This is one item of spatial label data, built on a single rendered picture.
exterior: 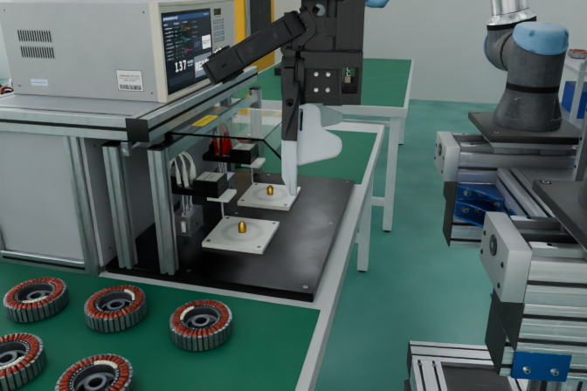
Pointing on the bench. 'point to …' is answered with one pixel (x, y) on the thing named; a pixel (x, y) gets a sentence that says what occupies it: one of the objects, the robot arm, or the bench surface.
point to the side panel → (45, 204)
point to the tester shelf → (112, 113)
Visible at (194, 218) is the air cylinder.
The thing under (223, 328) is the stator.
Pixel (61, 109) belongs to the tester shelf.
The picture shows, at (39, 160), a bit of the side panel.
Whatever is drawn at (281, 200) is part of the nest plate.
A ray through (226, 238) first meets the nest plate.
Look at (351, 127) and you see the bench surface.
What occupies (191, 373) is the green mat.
